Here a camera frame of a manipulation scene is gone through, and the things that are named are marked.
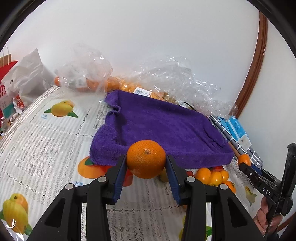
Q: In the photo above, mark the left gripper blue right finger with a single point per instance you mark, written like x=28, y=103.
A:
x=230, y=220

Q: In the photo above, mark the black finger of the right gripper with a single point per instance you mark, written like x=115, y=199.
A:
x=259, y=177

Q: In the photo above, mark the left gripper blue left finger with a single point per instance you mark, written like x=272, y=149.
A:
x=62, y=219

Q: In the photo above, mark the large orange front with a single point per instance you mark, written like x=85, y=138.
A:
x=230, y=185

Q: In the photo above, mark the small orange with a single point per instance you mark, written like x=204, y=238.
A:
x=203, y=175
x=225, y=175

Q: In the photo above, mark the yellow orange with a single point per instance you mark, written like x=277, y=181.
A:
x=215, y=179

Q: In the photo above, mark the person's right hand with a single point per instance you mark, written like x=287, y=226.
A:
x=261, y=221

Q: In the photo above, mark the grey checked folded cloth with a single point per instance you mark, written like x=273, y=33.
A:
x=220, y=124

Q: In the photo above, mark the blue white tissue pack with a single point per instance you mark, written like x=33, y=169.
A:
x=237, y=131

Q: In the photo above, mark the fruit print tablecloth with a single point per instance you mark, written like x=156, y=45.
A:
x=40, y=154

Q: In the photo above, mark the brown kiwi back left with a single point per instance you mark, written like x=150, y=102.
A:
x=162, y=176

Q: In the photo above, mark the purple towel tray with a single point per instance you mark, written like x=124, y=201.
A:
x=186, y=135

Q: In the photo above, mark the red paper shopping bag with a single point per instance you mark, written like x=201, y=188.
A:
x=7, y=107

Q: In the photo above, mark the crumpled clear plastic wrap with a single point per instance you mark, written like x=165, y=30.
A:
x=173, y=79

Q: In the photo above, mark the white plastic bag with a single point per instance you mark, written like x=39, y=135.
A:
x=27, y=80

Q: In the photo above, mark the clear bag of oranges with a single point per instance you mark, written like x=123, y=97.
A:
x=88, y=70

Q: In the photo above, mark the brown paper shopping bag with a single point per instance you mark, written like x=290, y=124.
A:
x=5, y=58

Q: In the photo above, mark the brown wooden door frame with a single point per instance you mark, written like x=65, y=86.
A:
x=255, y=66

